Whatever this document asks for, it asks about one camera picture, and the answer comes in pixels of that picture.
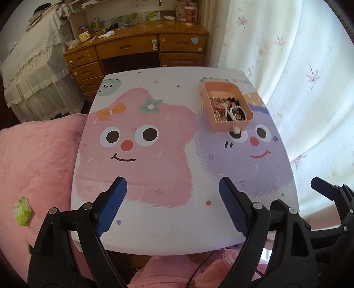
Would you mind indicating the green tissue packet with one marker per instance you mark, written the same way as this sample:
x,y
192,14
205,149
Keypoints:
x,y
23,211

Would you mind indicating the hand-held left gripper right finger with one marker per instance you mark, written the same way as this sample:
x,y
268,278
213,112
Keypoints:
x,y
233,206

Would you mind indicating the red patterned cup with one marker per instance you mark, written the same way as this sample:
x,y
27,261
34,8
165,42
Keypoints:
x,y
190,15

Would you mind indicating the clear plastic bag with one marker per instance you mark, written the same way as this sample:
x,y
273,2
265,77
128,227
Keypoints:
x,y
72,43

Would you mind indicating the strip of colourful pictures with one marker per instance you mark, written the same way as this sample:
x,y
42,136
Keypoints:
x,y
132,18

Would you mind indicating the dark cloth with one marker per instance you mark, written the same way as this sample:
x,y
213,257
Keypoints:
x,y
41,9

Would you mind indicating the wooden desk with drawers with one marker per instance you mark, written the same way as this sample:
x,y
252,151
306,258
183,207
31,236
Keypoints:
x,y
132,47

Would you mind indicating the patterned paper box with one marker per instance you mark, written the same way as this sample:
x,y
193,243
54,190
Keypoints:
x,y
179,12

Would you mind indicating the person's pink clothing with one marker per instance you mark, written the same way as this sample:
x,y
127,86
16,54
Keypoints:
x,y
166,272

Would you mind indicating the bed with white lace cover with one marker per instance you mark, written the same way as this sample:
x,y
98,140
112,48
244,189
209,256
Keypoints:
x,y
36,69

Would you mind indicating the black stick item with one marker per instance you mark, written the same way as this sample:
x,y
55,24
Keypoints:
x,y
111,26

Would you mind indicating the pink fluffy blanket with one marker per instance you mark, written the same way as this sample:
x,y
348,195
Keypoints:
x,y
36,160

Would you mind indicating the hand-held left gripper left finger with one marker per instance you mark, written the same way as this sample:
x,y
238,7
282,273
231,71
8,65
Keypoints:
x,y
112,206

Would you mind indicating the small bottle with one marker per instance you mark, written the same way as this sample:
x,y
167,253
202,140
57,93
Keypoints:
x,y
96,25

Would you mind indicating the white lying bottle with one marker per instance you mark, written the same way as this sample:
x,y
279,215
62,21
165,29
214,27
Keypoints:
x,y
170,18

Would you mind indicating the pink box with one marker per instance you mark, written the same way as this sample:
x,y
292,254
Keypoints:
x,y
220,88

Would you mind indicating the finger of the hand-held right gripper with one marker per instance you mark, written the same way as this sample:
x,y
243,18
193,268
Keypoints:
x,y
341,235
322,187

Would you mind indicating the yellow mug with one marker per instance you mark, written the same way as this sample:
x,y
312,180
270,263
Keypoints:
x,y
84,36

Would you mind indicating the white floral curtain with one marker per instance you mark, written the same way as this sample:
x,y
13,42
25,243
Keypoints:
x,y
290,69

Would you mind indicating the white item on desk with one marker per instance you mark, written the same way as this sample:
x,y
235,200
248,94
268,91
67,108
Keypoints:
x,y
106,34

